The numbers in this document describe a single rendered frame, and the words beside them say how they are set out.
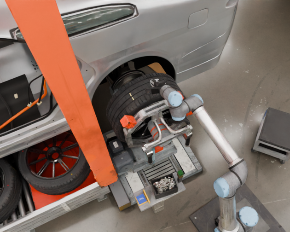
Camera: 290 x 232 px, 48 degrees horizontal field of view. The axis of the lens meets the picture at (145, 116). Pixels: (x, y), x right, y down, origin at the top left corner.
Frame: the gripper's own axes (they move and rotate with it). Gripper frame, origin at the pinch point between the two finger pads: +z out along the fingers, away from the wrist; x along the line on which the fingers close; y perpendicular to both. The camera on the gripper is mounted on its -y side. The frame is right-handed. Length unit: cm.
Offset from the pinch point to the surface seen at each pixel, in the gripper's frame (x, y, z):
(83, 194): -96, -73, 26
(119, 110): -18.9, -25.5, 10.3
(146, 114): -20.9, -10.3, -6.9
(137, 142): -60, -15, 18
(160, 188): -89, -14, -14
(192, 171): -120, 34, 20
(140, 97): -10.5, -9.3, 1.9
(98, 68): 16.5, -31.7, 15.8
